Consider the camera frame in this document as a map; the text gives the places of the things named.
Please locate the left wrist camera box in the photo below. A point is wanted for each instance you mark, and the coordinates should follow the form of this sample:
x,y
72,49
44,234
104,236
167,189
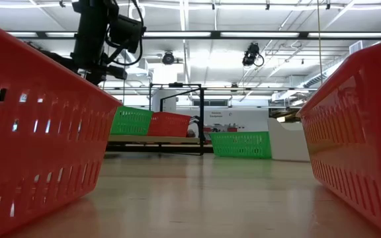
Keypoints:
x,y
127,33

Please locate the wooden shelf with black frame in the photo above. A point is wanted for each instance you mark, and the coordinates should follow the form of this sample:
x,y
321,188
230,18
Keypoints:
x,y
151,139

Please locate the round black ceiling fixture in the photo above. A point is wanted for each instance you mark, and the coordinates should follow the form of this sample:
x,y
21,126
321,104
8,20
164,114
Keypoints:
x,y
168,58

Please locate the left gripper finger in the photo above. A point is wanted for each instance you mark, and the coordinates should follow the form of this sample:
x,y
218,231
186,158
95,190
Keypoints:
x,y
97,77

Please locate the black aluminium table frame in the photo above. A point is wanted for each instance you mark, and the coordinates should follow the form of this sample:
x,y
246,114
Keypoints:
x,y
208,149

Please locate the white plastic basket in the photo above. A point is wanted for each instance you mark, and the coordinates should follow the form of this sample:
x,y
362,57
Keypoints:
x,y
288,142

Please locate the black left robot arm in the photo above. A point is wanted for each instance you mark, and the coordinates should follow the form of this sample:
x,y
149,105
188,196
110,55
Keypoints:
x,y
91,6

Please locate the green slotted plastic basket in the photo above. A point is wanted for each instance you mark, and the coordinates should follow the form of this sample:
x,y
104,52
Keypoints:
x,y
240,144
131,120

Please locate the black beam with light strips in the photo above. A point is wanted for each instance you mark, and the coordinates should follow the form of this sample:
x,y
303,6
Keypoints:
x,y
215,34

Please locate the workstation with red bins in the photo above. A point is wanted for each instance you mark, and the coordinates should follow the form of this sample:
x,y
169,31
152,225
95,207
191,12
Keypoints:
x,y
233,129

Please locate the red slotted plastic basket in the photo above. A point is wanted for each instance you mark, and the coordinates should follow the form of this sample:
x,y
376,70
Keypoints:
x,y
169,125
359,132
45,148

